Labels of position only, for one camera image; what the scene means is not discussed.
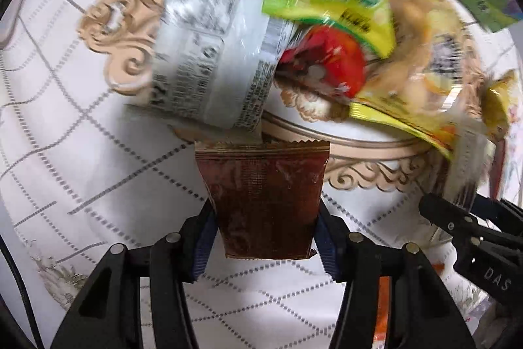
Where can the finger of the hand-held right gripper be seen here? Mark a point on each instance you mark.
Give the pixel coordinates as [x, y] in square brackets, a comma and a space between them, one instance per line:
[504, 214]
[449, 218]

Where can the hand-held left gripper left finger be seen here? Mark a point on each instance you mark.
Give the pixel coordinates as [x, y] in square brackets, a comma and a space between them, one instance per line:
[204, 246]

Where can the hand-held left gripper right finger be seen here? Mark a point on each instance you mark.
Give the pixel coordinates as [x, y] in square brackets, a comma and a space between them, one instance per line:
[327, 246]

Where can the brown snack packet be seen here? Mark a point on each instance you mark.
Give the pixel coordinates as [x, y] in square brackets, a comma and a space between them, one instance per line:
[261, 202]

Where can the yellow packet of round crackers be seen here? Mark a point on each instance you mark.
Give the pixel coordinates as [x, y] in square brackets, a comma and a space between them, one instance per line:
[412, 58]

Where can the small yellow snack packet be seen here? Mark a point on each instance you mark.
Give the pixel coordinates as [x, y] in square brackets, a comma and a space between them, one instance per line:
[496, 107]

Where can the white printed tablecloth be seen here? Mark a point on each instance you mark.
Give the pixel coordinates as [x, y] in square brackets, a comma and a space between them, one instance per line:
[81, 148]

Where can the white snack packet black print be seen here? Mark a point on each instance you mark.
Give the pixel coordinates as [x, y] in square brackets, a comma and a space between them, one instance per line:
[204, 58]

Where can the red snack packet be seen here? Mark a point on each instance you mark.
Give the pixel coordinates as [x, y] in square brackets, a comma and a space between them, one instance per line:
[331, 54]

